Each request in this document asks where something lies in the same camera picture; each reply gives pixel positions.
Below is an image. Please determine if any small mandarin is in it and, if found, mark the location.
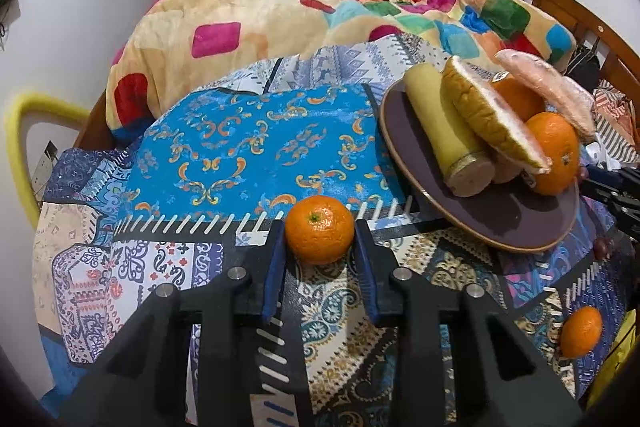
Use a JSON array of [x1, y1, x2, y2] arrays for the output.
[[559, 305, 604, 359], [284, 195, 356, 266]]

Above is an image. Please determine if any yellow foam tube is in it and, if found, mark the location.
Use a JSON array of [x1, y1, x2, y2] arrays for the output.
[[4, 92, 92, 229]]

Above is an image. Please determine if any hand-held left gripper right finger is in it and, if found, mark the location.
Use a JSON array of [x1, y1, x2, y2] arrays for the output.
[[353, 219, 586, 427]]

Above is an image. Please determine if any black bag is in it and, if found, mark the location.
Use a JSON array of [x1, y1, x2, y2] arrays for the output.
[[566, 44, 602, 91]]

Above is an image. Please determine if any blue patterned bedsheet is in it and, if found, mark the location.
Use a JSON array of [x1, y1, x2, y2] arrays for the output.
[[31, 32, 632, 427]]

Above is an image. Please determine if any dark purple plate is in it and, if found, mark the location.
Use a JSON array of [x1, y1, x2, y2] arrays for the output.
[[378, 79, 581, 255]]

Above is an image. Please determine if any wall socket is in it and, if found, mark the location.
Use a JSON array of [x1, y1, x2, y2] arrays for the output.
[[31, 141, 59, 194]]

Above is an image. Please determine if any striped cloth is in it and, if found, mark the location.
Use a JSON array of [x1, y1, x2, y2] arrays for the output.
[[592, 79, 640, 154]]

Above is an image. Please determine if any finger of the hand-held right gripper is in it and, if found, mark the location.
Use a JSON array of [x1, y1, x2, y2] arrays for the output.
[[580, 163, 640, 208]]

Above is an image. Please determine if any wooden bed headboard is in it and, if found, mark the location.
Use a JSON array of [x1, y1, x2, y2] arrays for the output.
[[503, 0, 640, 108]]

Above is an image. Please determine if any large orange with sticker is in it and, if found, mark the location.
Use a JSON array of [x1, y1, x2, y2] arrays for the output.
[[524, 111, 582, 196], [491, 76, 547, 124]]

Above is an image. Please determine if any colourful checked blanket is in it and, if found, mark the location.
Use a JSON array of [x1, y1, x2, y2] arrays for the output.
[[106, 0, 577, 144]]

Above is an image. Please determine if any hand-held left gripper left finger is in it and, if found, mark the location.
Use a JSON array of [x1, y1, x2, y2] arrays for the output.
[[57, 219, 287, 427]]

